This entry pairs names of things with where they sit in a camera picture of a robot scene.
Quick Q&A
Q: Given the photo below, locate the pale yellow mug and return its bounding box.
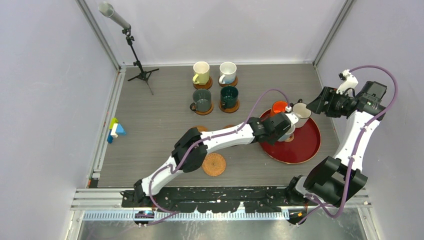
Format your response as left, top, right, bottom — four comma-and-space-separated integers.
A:
192, 61, 210, 85

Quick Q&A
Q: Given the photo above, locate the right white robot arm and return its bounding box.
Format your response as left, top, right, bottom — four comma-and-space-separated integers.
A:
285, 81, 387, 208

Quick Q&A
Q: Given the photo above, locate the red round tray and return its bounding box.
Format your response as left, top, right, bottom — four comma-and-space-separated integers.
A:
260, 118, 322, 164

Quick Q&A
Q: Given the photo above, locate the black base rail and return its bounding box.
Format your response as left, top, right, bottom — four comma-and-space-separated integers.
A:
120, 186, 309, 214

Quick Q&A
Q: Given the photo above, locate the white mug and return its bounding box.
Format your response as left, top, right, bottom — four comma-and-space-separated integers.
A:
218, 61, 237, 85

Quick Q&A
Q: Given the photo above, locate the cream mug black rim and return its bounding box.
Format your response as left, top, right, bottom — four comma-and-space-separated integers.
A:
292, 98, 312, 129

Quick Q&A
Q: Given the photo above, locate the coloured toy brick stack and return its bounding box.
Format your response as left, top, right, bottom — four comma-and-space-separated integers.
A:
106, 117, 127, 144

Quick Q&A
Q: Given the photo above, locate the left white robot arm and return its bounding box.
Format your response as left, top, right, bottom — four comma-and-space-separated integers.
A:
133, 112, 299, 207

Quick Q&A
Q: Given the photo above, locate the grey microphone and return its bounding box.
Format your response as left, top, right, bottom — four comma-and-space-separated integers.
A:
97, 1, 131, 31

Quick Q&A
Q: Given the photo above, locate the woven rattan coaster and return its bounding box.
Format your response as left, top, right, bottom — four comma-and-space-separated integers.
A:
201, 153, 227, 177

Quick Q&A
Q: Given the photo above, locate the dark green mug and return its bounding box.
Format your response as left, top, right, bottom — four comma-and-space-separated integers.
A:
220, 86, 239, 109

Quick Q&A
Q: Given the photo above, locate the orange mug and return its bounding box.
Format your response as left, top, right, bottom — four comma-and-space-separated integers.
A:
269, 100, 289, 117

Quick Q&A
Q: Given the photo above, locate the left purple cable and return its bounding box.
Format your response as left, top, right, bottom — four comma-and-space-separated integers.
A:
147, 88, 292, 227

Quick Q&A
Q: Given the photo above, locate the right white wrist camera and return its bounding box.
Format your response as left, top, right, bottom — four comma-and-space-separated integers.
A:
336, 69, 359, 96

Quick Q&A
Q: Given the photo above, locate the dark grey mug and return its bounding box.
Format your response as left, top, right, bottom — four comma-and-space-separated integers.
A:
189, 89, 212, 113

